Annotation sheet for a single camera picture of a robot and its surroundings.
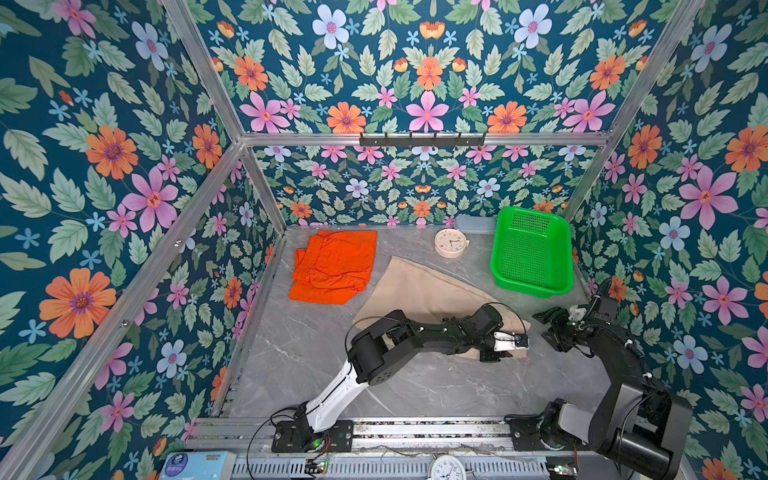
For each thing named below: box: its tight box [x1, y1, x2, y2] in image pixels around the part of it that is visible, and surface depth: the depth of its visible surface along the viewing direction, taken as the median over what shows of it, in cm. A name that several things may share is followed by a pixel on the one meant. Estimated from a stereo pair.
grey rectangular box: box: [454, 216, 496, 241], surface depth 120 cm
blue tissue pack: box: [159, 451, 238, 480], surface depth 67 cm
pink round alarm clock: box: [434, 228, 470, 259], surface depth 113 cm
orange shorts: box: [289, 230, 378, 305], surface depth 108 cm
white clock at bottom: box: [428, 454, 467, 480], surface depth 68 cm
